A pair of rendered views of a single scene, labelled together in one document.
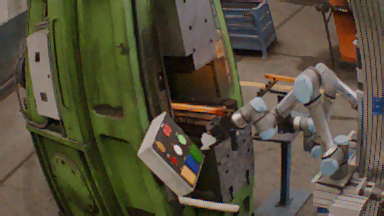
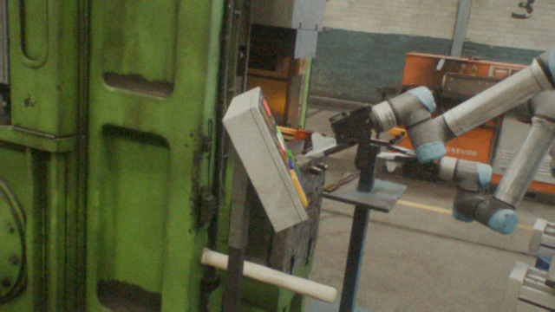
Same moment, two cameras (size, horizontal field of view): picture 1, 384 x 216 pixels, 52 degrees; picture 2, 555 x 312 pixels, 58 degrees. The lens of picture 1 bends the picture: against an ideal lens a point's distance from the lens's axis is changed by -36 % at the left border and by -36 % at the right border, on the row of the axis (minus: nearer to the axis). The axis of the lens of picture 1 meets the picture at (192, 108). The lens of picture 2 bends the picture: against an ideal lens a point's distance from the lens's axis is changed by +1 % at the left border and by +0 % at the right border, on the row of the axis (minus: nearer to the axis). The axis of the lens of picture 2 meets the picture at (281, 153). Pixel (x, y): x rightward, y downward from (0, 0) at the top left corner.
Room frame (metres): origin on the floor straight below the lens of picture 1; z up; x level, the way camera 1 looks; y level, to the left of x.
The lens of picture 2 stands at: (1.14, 0.43, 1.36)
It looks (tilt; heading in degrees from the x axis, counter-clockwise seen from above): 14 degrees down; 343
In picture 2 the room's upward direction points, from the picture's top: 6 degrees clockwise
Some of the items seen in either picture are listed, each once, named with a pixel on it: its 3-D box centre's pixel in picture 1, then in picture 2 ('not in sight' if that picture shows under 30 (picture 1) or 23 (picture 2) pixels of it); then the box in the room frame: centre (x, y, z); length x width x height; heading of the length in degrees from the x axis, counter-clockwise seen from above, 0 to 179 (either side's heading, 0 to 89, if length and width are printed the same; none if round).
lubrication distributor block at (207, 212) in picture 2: not in sight; (207, 207); (2.59, 0.22, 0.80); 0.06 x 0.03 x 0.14; 141
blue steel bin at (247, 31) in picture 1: (228, 23); not in sight; (6.95, -0.67, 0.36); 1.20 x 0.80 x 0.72; 62
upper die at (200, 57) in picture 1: (171, 53); (251, 37); (2.94, 0.05, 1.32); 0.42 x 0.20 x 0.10; 51
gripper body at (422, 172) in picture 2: (287, 123); (421, 165); (2.55, -0.48, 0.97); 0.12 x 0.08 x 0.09; 51
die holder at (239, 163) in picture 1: (196, 154); (241, 197); (2.99, 0.03, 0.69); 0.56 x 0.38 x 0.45; 51
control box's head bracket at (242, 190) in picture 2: not in sight; (257, 174); (2.32, 0.14, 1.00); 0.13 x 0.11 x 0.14; 141
